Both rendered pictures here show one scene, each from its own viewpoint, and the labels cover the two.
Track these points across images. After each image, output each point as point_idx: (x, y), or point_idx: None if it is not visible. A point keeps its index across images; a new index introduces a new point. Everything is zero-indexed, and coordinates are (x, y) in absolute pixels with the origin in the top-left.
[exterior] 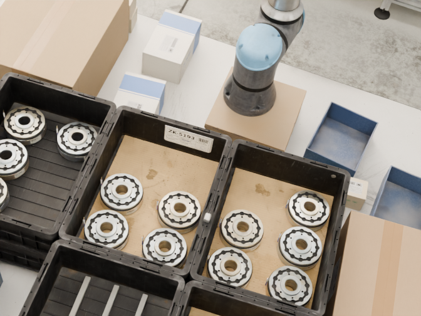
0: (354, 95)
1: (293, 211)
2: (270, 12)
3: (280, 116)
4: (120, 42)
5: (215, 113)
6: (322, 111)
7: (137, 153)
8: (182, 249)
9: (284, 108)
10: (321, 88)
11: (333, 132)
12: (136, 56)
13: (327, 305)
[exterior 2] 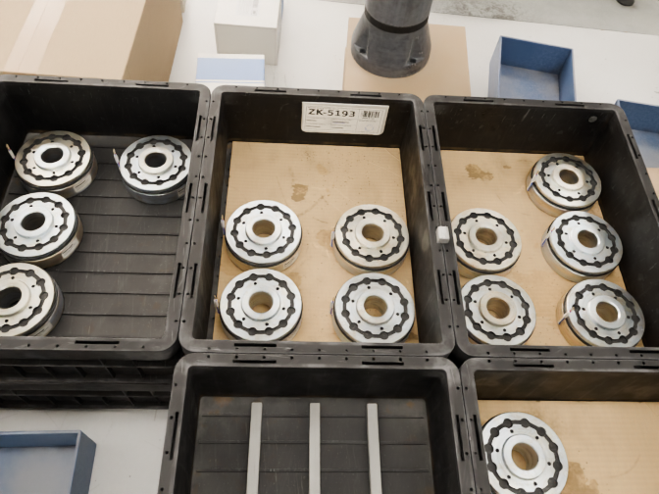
0: (512, 29)
1: (548, 191)
2: None
3: (445, 67)
4: (175, 22)
5: (353, 84)
6: (482, 58)
7: (264, 166)
8: (405, 303)
9: (445, 56)
10: (468, 29)
11: (510, 80)
12: (203, 41)
13: None
